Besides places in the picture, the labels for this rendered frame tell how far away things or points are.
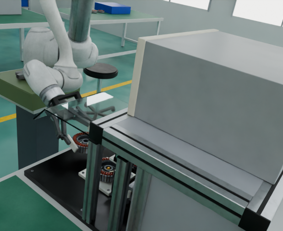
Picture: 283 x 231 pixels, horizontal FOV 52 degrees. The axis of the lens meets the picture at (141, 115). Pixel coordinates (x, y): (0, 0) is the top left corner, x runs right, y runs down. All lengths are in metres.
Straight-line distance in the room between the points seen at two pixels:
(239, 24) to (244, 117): 5.12
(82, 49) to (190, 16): 4.63
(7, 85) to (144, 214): 1.15
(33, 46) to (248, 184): 1.32
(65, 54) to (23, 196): 0.64
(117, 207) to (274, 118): 0.45
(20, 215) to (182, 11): 5.56
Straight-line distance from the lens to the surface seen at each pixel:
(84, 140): 1.18
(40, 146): 1.87
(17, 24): 3.59
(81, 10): 1.48
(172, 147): 0.67
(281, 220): 1.22
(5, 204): 1.05
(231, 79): 0.62
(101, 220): 0.95
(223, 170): 0.65
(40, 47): 1.65
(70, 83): 1.35
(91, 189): 0.85
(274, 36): 5.56
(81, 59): 1.66
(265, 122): 0.62
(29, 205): 1.03
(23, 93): 1.59
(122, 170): 0.73
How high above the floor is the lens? 1.46
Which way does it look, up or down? 26 degrees down
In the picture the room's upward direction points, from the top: 10 degrees clockwise
